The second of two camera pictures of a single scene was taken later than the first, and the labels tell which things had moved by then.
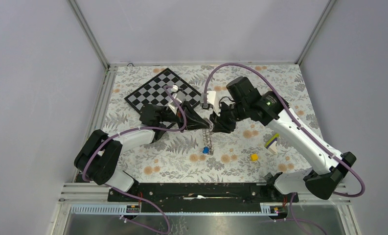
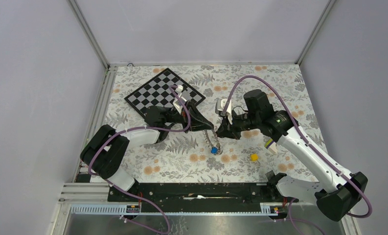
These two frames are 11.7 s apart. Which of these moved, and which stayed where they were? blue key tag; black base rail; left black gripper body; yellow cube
Moved: blue key tag
Stayed: yellow cube; left black gripper body; black base rail
